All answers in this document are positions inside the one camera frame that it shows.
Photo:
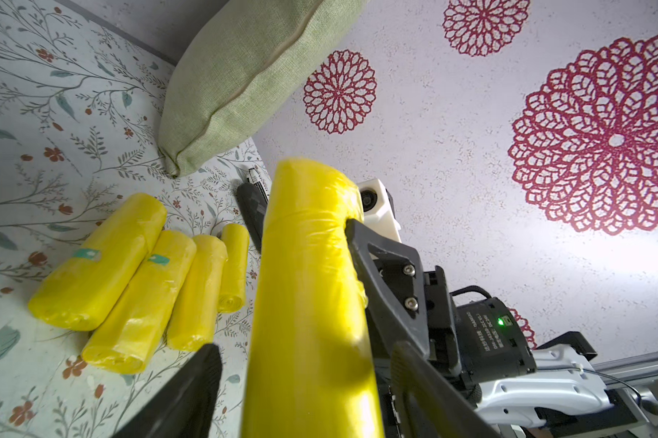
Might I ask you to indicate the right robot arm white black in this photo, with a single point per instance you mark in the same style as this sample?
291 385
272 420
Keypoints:
565 397

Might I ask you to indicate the green cushion pillow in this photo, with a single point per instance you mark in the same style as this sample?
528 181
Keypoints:
240 69

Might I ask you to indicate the yellow bag roll top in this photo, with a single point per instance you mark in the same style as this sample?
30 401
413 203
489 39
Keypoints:
81 292

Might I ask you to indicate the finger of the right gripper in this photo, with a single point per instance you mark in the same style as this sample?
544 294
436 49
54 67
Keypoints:
393 279

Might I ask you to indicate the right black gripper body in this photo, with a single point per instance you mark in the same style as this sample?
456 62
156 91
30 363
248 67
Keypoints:
474 338

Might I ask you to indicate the yellow bag roll front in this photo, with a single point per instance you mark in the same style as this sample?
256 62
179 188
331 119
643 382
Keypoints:
310 370

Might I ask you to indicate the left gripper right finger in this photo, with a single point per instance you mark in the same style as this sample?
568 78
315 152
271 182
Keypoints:
426 404

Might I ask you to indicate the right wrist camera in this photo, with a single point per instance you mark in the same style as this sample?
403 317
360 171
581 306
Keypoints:
379 212

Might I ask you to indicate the black oval object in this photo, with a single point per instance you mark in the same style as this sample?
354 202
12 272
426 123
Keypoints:
253 207

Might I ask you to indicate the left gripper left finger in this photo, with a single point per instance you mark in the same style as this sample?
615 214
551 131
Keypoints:
184 407

